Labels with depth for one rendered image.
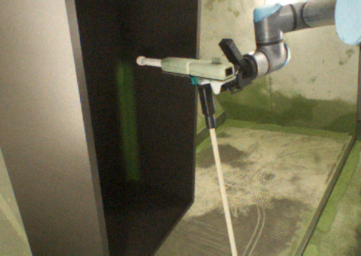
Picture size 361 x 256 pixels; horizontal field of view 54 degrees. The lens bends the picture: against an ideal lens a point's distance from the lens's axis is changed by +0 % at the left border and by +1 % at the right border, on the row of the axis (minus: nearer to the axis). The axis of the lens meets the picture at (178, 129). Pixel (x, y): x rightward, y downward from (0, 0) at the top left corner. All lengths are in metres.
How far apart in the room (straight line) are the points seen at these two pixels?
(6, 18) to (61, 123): 0.25
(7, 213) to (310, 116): 2.24
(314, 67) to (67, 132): 2.25
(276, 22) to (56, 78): 0.71
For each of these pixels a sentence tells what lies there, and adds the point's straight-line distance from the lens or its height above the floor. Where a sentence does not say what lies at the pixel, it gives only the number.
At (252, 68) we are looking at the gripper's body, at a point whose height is 1.10.
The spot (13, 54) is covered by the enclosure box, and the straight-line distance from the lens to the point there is 0.91.
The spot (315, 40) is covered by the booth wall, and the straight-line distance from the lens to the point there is 2.80.
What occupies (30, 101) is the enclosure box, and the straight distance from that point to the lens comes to 0.93.
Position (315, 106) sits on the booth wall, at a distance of 2.96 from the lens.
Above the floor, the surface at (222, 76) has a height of 1.15.
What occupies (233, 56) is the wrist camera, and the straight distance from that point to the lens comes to 1.11.
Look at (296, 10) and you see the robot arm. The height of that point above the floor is 1.24.
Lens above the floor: 1.43
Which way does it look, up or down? 24 degrees down
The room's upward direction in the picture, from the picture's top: 11 degrees counter-clockwise
